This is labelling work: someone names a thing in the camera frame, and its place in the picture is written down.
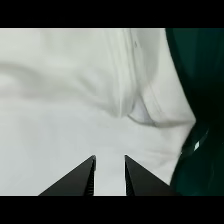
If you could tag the white shirt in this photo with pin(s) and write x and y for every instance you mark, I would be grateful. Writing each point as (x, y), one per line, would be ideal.
(73, 100)

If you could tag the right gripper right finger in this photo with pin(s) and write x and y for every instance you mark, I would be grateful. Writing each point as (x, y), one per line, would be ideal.
(141, 181)

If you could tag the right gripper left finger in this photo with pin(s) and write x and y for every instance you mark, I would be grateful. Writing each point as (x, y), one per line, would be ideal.
(80, 180)

